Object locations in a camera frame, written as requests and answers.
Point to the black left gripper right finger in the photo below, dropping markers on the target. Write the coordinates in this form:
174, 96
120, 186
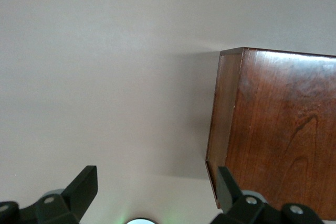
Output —
228, 197

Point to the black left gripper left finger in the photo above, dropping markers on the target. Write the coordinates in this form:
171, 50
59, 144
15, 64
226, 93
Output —
78, 195

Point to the dark brown wooden cabinet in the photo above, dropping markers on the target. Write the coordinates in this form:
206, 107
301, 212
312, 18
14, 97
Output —
275, 129

